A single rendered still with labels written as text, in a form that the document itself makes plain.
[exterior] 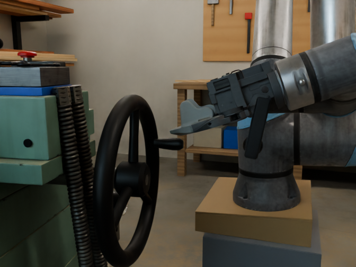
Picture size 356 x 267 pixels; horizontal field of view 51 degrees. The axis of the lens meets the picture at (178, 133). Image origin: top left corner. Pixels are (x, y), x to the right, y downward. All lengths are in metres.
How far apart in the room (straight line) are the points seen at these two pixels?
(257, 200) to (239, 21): 2.92
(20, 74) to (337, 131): 0.73
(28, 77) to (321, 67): 0.44
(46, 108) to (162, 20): 3.54
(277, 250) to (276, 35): 0.53
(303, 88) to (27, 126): 0.43
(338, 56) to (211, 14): 3.24
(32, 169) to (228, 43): 3.37
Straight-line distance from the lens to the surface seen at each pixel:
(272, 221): 1.01
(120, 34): 4.23
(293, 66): 0.64
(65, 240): 0.84
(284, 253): 1.01
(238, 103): 0.64
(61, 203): 0.80
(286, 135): 0.99
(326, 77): 0.64
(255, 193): 1.03
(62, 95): 0.56
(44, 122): 0.54
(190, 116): 0.67
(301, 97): 0.64
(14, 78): 0.57
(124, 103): 0.57
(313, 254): 1.01
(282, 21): 0.87
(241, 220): 1.02
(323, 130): 0.99
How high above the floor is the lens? 1.00
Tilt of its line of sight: 10 degrees down
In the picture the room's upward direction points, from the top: straight up
